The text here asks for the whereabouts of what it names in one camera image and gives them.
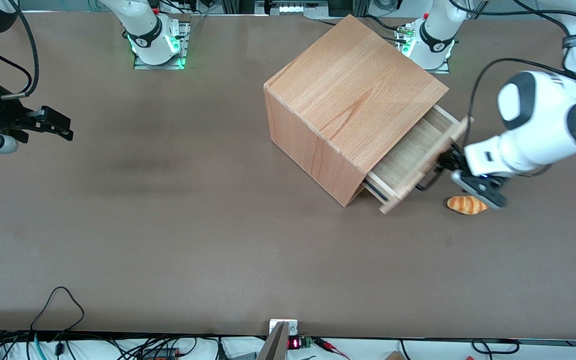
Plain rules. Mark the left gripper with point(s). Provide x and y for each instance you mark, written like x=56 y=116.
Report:
x=452 y=160

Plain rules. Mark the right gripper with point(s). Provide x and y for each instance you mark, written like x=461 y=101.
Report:
x=3 y=116

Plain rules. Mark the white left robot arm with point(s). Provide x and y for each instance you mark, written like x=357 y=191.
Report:
x=543 y=115

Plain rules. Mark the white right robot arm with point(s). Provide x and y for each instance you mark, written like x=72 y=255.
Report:
x=143 y=27

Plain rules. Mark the light wooden drawer cabinet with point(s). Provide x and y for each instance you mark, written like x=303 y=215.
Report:
x=348 y=95

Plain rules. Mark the toy bread roll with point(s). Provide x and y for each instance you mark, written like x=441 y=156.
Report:
x=463 y=204

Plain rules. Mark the brown cardboard piece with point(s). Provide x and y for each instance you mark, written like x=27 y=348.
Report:
x=394 y=356

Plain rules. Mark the red and black clip leads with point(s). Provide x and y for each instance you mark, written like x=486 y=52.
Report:
x=330 y=347

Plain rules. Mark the red digit display module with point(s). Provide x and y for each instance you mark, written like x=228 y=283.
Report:
x=295 y=343

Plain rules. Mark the orange and black device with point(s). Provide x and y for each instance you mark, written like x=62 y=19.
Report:
x=160 y=353

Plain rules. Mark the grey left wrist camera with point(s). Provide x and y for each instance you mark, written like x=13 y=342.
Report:
x=480 y=189

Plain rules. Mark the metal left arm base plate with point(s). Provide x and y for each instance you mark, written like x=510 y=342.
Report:
x=443 y=69

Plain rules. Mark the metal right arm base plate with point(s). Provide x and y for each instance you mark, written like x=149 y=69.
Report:
x=186 y=40

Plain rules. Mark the silver camera mount bracket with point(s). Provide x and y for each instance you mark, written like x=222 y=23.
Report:
x=279 y=340

